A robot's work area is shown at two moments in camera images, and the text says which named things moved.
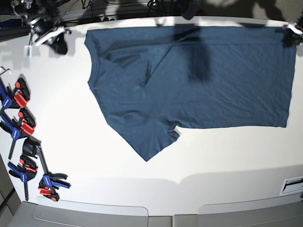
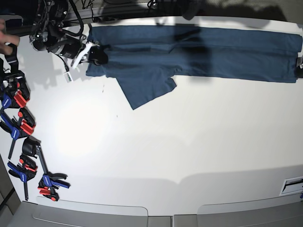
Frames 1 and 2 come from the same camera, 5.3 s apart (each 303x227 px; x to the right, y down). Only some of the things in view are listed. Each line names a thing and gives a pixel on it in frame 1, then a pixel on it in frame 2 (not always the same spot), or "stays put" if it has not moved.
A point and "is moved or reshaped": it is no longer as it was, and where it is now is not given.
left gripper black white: [294, 36] → [299, 68]
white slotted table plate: [291, 186] stays put
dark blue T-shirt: [147, 78] is moved or reshaped
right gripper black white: [54, 38] → [76, 48]
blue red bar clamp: [25, 171] stays put
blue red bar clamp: [49, 181] stays put
